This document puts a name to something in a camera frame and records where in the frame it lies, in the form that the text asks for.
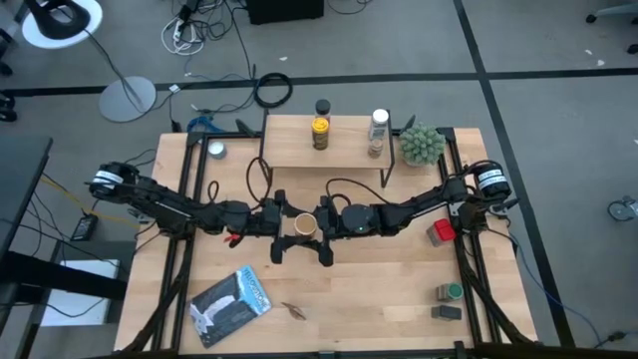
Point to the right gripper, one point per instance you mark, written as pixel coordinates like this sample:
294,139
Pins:
334,222

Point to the wooden shelf black metal legs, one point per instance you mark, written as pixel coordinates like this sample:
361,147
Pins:
289,144

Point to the red lid paprika tin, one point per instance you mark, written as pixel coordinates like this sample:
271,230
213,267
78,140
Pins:
441,232

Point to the black metal table frame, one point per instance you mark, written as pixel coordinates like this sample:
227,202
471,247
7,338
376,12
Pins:
224,134

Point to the silver metal bracket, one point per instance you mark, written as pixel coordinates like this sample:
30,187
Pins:
456,208

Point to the black lid spice bottle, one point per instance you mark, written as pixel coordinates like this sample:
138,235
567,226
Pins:
322,106

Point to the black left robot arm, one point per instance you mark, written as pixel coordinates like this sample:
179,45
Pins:
164,204

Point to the tan lid spice jar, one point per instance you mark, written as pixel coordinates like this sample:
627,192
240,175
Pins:
305,225

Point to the white lid spice bottle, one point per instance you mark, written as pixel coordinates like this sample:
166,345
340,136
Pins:
379,122

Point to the yellow lid spice jar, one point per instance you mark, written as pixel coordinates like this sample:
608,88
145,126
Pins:
319,133

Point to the glossy printed bag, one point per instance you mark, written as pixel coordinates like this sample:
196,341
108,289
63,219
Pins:
229,304

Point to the grey caster wheel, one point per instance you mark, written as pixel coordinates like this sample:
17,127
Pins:
620,209

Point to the black desk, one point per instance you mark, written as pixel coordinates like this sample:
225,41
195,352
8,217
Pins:
20,174

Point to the floor stand with round base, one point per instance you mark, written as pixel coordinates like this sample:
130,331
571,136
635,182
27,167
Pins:
127,100

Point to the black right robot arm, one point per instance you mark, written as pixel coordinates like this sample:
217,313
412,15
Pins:
414,207

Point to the small silver round tin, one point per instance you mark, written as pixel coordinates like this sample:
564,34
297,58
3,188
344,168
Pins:
217,149

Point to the dark green spice tin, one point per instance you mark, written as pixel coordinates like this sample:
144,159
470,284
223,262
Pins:
446,312

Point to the black box on floor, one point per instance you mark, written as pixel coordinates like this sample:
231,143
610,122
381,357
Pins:
284,10

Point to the grey chair base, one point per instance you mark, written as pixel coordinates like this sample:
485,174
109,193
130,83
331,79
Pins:
618,9

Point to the green lid oregano jar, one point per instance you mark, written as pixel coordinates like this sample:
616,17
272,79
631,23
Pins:
451,291

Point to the black chair base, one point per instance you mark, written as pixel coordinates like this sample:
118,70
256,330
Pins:
6,107

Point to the potted green succulent plant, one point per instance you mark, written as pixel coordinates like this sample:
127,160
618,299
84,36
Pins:
421,144

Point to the brown dried leaf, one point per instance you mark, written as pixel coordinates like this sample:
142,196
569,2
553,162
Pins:
294,310

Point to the black power adapter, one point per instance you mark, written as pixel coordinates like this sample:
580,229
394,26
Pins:
85,227

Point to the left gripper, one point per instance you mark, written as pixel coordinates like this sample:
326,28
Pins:
269,217

